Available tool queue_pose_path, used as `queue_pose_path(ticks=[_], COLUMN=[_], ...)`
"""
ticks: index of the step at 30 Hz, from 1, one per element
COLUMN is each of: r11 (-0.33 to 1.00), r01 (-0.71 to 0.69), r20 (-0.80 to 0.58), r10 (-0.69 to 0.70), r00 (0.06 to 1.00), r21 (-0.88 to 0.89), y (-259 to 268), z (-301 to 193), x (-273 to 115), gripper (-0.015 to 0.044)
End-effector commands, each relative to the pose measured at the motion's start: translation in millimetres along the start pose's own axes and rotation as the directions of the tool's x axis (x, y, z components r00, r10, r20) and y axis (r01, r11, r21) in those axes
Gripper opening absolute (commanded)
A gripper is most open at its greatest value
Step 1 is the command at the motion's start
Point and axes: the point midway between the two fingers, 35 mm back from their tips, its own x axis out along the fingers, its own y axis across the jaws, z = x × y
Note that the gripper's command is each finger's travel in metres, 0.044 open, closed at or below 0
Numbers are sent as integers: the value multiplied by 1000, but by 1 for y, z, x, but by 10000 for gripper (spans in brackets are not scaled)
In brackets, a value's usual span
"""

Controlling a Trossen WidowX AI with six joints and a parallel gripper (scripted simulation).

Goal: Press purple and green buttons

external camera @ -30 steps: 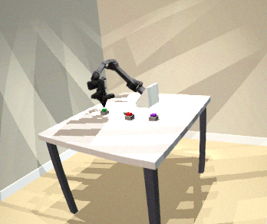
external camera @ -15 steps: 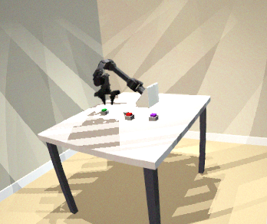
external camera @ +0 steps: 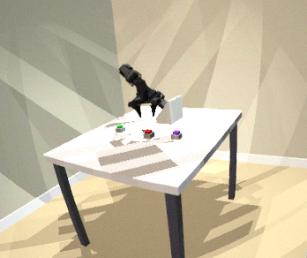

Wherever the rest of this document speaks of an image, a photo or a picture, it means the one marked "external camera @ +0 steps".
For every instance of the green button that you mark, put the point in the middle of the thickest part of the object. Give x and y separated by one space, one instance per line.
120 129

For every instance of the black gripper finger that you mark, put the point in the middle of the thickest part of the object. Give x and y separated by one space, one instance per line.
138 110
153 107

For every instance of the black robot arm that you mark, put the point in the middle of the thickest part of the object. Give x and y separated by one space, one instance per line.
134 78

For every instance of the red button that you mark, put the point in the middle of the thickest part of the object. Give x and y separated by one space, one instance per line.
148 134

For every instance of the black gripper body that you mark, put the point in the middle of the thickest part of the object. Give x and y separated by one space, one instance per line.
152 101

